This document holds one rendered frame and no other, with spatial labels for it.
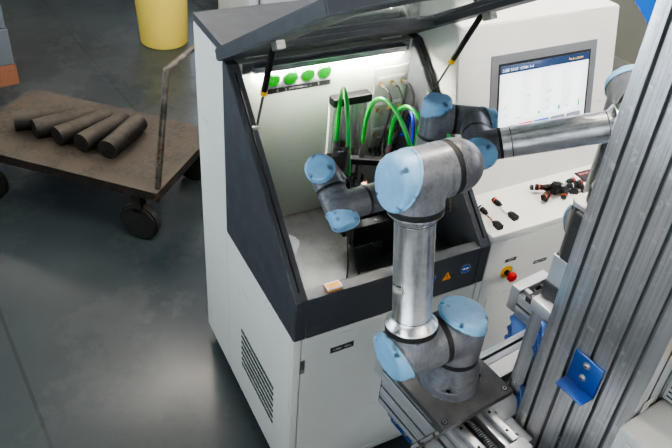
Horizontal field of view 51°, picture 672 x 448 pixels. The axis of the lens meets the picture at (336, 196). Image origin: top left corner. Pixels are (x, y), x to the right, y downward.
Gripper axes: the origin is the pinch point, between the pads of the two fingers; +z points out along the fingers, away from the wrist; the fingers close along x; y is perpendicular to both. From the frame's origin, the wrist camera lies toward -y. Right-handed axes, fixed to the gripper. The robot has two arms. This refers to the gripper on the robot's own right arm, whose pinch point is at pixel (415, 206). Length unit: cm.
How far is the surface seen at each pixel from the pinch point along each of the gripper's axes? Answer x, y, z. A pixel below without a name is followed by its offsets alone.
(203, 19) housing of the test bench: -33, -81, -28
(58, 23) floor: -36, -469, 122
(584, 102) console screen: 92, -30, -1
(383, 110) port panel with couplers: 23, -56, 2
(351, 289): -16.7, -2.3, 27.5
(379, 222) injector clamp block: 4.7, -23.4, 23.7
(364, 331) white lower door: -10.2, -2.3, 47.9
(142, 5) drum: 19, -398, 87
